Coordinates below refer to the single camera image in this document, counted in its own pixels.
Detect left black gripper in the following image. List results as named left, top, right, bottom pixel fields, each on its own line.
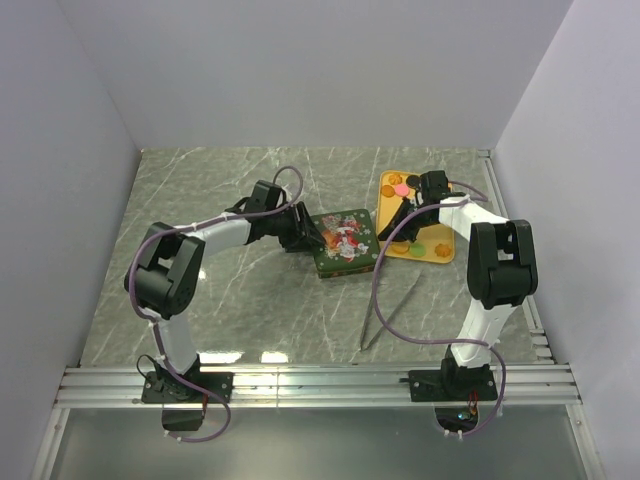
left=266, top=202, right=327, bottom=253

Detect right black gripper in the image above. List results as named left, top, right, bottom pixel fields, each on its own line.
left=377, top=198, right=435, bottom=244

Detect gold tin lid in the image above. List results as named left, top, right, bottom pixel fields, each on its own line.
left=312, top=209, right=380, bottom=263

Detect metal serving tongs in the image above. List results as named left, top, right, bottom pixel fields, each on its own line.
left=359, top=272, right=426, bottom=351

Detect green cookie tin box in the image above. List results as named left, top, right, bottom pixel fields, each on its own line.
left=315, top=256, right=375, bottom=279

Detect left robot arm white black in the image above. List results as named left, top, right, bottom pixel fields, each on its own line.
left=125, top=180, right=325, bottom=402

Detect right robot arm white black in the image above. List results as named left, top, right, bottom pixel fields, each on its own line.
left=378, top=170, right=538, bottom=399

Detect pink round cookie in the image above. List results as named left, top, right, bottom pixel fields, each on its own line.
left=394, top=183, right=410, bottom=197

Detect black sandwich cookie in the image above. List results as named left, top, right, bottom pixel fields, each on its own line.
left=406, top=175, right=421, bottom=190

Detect round orange biscuit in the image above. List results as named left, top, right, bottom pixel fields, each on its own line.
left=391, top=242, right=410, bottom=255

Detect green round cookie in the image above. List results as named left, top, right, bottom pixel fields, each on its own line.
left=409, top=243, right=426, bottom=258

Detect yellow cookie tray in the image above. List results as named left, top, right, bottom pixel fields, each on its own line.
left=376, top=170, right=455, bottom=264

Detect flower shaped butter cookie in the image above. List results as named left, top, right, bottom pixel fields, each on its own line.
left=434, top=243, right=453, bottom=258

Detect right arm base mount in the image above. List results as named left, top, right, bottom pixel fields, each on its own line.
left=406, top=368, right=498, bottom=403

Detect aluminium mounting rail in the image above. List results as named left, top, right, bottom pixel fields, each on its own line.
left=54, top=364, right=581, bottom=409

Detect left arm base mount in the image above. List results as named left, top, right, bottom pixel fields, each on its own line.
left=141, top=368, right=234, bottom=433

